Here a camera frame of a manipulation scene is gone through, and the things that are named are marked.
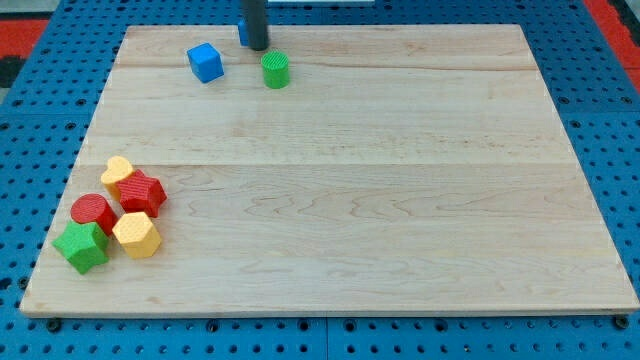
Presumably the blue triangle block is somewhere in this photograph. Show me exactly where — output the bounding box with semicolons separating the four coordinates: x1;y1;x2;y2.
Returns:
237;19;249;47

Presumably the light wooden board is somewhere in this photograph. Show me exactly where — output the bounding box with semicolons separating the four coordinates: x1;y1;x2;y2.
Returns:
20;24;639;318

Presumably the green cylinder block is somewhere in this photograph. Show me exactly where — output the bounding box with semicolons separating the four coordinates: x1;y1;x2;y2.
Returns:
261;51;290;89

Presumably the blue cube block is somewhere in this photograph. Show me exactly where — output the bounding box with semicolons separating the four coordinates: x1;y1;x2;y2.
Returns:
187;43;224;83

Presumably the red star block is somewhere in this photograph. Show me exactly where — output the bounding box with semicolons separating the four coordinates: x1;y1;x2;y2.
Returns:
116;170;167;218

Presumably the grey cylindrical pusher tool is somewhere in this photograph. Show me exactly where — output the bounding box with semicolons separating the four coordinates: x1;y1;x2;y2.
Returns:
241;0;269;51

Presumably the yellow hexagon block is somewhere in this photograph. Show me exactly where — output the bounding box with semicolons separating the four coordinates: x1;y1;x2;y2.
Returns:
113;212;162;259

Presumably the yellow heart block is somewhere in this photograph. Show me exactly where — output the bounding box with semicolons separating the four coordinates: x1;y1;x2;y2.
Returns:
100;155;134;201

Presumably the red cylinder block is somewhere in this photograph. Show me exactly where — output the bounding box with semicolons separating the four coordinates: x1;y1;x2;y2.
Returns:
71;193;118;236

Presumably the green star block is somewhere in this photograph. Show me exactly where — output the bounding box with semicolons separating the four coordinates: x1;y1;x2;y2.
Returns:
52;221;109;274

